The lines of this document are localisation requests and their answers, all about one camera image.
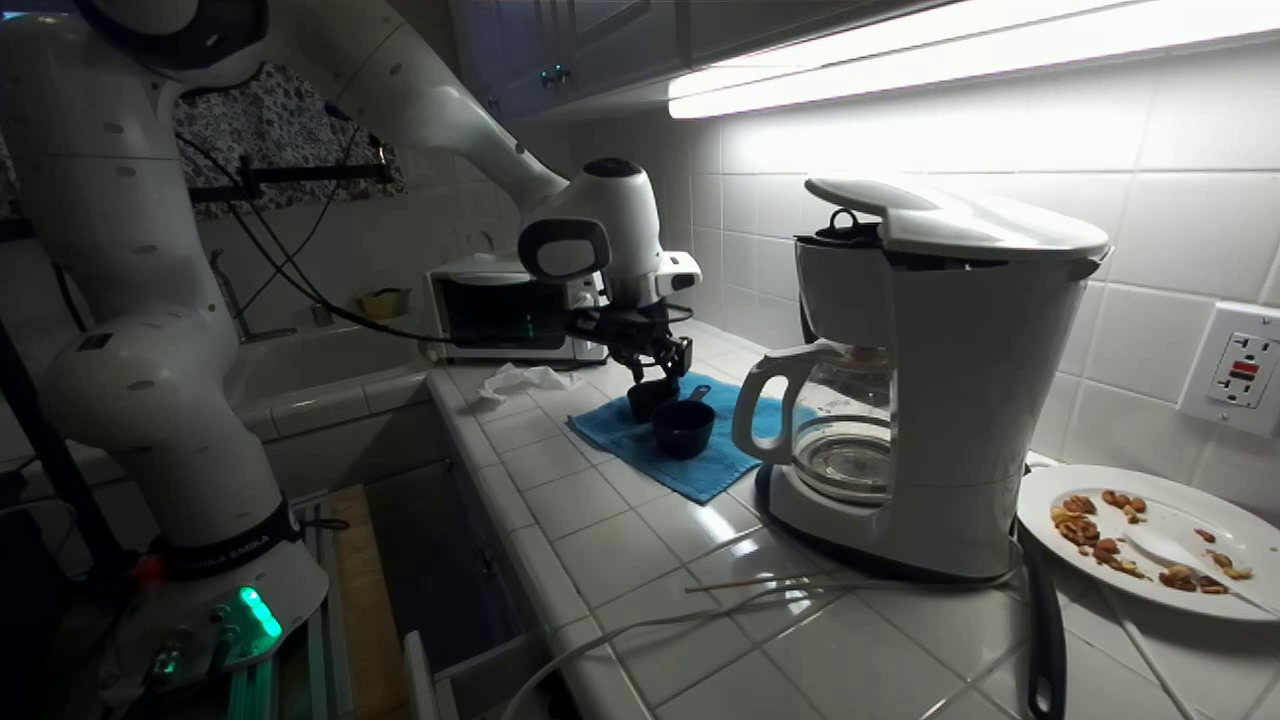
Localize under-cabinet light strip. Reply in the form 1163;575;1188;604
663;0;1280;126

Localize robot mounting base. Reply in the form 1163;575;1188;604
93;535;336;720

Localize patterned curtain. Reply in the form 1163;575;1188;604
171;57;405;216

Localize black pot with handle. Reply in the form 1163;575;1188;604
623;375;685;430
650;386;720;466

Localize red lidded white container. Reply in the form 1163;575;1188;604
419;249;612;370

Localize yellow sponge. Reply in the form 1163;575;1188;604
353;284;413;328

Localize white wall outlet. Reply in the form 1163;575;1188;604
1177;299;1280;442

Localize white spoon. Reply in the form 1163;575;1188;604
1115;523;1276;621

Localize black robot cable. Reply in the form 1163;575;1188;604
171;126;597;353

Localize white drip coffee maker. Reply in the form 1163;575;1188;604
730;171;1113;585

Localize white plate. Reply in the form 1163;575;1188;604
1013;460;1280;629

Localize white sink basin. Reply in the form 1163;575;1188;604
218;321;439;444

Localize crumpled white paper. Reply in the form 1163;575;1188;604
460;360;570;412

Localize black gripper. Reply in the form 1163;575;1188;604
588;299;700;393

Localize black clamp bar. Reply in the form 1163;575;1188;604
186;126;401;211

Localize white upper wall cabinet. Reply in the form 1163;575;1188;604
443;0;964;126

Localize brown food scraps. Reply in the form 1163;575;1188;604
1050;490;1255;600

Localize blue terry towel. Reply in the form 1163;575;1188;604
563;370;807;510

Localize white power cord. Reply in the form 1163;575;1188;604
498;527;871;720

